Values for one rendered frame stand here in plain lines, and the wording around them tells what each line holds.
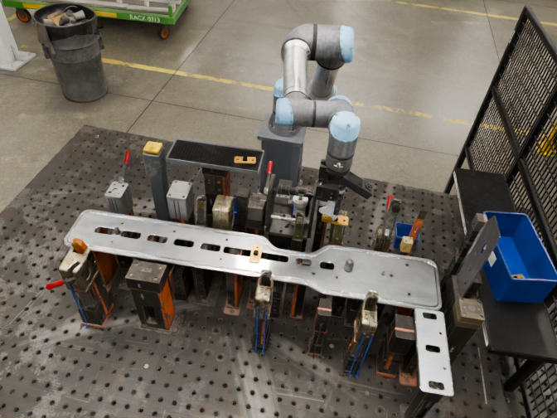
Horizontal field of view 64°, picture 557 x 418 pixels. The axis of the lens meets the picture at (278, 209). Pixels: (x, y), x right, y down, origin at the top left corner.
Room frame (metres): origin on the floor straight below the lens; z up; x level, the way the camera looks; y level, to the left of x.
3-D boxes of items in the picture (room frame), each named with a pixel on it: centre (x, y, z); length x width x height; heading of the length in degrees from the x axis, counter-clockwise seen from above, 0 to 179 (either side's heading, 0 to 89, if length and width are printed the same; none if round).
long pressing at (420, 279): (1.03, 0.09, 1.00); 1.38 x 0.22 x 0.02; 84
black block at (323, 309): (0.84, -0.19, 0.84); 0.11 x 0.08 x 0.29; 174
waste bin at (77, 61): (3.60, 1.87, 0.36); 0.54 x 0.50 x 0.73; 170
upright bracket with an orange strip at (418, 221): (1.14, -0.51, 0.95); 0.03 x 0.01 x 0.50; 84
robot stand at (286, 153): (1.71, 0.00, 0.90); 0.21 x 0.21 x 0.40; 80
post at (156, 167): (1.42, 0.52, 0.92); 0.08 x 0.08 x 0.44; 84
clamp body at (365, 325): (0.79, -0.32, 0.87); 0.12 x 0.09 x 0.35; 174
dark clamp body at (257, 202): (1.24, 0.08, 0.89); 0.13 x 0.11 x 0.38; 174
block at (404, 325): (0.80, -0.45, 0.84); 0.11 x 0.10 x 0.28; 174
